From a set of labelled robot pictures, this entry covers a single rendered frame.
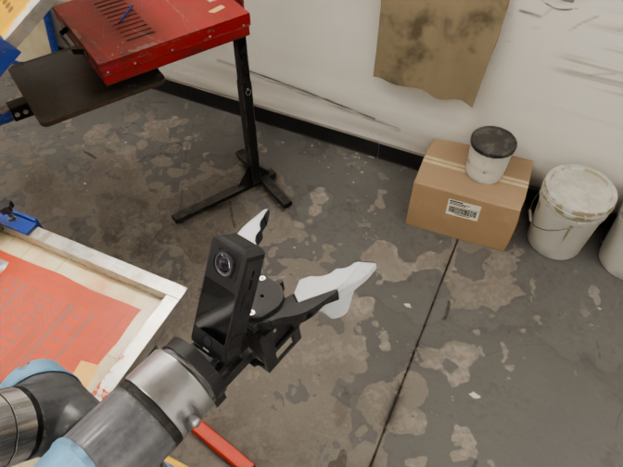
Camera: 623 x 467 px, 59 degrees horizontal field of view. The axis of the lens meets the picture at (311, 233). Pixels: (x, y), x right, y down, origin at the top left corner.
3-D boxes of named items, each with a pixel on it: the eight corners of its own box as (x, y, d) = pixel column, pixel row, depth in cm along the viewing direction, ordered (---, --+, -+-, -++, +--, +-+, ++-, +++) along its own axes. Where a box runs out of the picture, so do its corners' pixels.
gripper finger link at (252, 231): (250, 239, 68) (239, 299, 61) (240, 204, 64) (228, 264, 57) (275, 238, 68) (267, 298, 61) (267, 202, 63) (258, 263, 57)
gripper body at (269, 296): (256, 302, 63) (177, 380, 57) (241, 251, 57) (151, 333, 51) (308, 334, 59) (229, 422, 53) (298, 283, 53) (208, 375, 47)
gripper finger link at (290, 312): (329, 278, 57) (247, 300, 56) (328, 266, 56) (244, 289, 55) (343, 312, 54) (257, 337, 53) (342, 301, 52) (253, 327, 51)
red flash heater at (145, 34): (203, -13, 234) (198, -42, 225) (260, 35, 210) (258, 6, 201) (61, 31, 212) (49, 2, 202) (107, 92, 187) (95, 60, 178)
